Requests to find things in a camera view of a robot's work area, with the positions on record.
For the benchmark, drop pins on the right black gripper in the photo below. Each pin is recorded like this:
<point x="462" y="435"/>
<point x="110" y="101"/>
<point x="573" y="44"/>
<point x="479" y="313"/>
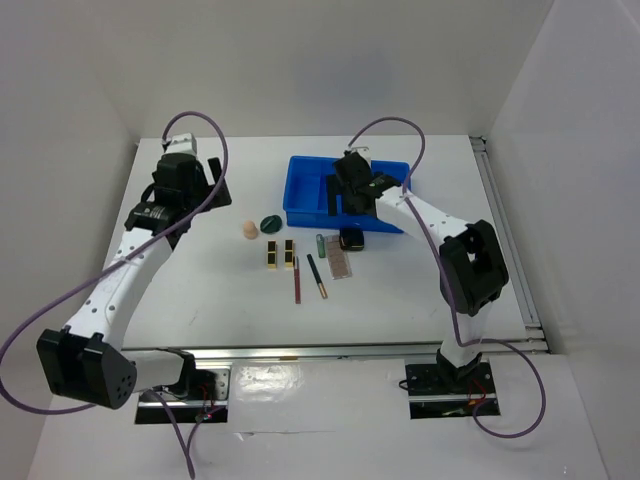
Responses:
<point x="334" y="188"/>

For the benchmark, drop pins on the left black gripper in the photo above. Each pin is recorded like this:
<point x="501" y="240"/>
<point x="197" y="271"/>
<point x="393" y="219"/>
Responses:
<point x="220" y="198"/>

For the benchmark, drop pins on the black compact case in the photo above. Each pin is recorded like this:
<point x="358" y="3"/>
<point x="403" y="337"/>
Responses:
<point x="351" y="239"/>

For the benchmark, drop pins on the green lip balm tube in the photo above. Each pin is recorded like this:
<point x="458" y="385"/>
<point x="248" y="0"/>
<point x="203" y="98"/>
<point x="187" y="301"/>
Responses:
<point x="320" y="242"/>

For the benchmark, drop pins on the beige makeup sponge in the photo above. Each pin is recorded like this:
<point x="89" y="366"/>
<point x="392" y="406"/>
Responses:
<point x="250" y="230"/>

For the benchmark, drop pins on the dark green powder puff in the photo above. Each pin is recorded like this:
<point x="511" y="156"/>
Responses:
<point x="271" y="224"/>

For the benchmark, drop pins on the clear eyeshadow palette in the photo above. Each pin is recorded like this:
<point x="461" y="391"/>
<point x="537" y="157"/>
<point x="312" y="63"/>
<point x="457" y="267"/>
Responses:
<point x="337" y="258"/>

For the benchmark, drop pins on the black gold lipstick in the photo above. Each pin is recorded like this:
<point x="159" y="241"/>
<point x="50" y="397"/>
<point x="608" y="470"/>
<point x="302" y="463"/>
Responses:
<point x="289" y="253"/>
<point x="272" y="255"/>

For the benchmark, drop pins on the dark green gold pencil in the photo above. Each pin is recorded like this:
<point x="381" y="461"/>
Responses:
<point x="316" y="276"/>

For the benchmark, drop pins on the red lip gloss tube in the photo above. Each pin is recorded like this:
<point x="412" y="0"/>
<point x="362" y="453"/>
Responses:
<point x="297" y="285"/>

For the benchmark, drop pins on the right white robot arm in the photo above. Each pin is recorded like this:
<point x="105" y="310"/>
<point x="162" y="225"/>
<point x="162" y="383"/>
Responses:
<point x="468" y="255"/>

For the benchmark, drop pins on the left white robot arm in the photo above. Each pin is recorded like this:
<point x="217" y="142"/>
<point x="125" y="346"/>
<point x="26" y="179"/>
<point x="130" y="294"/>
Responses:
<point x="84" y="360"/>

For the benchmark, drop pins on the blue plastic organizer bin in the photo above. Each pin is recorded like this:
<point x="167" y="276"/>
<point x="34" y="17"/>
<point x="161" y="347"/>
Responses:
<point x="306" y="203"/>

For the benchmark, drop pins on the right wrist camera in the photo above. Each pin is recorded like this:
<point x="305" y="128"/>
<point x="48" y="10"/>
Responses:
<point x="362" y="151"/>

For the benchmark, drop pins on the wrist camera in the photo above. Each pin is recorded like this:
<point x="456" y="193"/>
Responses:
<point x="181" y="144"/>
<point x="362" y="151"/>

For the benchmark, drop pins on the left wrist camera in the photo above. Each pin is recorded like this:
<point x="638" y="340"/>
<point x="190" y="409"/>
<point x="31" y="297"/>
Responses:
<point x="181" y="144"/>

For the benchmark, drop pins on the front aluminium rail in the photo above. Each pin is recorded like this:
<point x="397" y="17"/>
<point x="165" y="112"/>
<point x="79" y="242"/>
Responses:
<point x="313" y="353"/>

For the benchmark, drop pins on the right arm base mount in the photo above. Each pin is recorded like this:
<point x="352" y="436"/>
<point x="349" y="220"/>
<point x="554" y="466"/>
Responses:
<point x="430" y="397"/>

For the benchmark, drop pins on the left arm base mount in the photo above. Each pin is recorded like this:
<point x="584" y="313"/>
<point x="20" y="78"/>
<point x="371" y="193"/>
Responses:
<point x="205" y="401"/>

